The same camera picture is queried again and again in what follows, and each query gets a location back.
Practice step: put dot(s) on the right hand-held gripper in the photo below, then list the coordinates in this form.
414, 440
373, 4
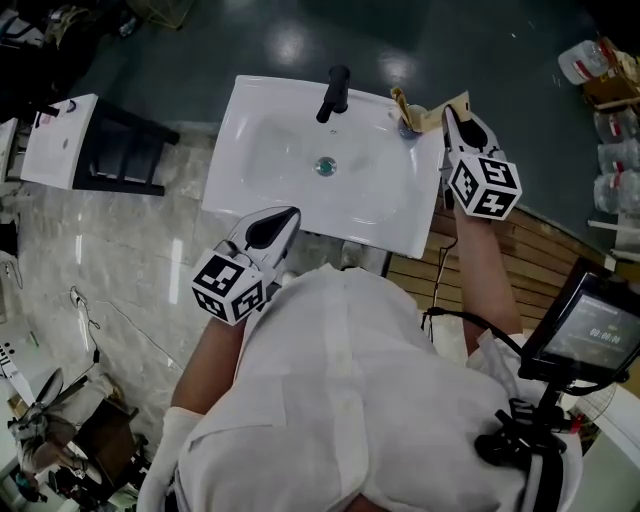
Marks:
485, 187

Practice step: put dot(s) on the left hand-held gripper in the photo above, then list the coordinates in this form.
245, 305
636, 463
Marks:
227, 290

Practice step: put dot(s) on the beige cleaning cloth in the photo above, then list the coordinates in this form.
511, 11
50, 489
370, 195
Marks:
425, 120

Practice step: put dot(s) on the blue cup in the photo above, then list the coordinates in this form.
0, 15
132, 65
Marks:
407, 132

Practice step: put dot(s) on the person's left forearm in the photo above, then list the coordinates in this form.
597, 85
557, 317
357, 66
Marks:
210, 365

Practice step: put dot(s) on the person's right forearm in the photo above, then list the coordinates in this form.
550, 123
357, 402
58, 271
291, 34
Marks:
485, 270

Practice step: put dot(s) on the person's left white shoe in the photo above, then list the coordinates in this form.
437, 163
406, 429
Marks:
288, 278

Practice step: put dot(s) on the person's white shoe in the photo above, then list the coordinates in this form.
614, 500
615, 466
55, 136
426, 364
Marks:
351, 255
288, 278

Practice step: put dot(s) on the person's right white shoe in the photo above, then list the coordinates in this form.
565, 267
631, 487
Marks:
351, 255

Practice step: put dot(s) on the round metal sink drain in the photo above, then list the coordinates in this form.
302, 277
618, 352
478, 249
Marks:
326, 166

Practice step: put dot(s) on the wooden slat platform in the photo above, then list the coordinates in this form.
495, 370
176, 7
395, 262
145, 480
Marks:
525, 250

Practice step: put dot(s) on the black faucet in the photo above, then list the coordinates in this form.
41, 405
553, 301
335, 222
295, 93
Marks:
332, 95

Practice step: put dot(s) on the black wooden stand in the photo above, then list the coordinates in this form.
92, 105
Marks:
125, 150

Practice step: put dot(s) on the person's white shirt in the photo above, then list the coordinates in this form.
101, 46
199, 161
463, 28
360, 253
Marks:
340, 400

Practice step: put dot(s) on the black monitor screen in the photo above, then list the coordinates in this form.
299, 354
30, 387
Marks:
585, 330

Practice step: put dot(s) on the small white sink basin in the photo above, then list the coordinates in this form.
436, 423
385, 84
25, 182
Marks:
55, 150

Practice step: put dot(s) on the round white side table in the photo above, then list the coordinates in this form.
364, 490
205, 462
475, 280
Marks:
165, 12

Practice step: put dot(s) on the white power strip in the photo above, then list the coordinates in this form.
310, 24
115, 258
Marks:
12, 370

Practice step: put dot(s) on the white wooden frame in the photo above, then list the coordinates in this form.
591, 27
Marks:
622, 225

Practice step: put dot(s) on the black rig mount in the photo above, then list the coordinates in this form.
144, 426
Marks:
525, 430

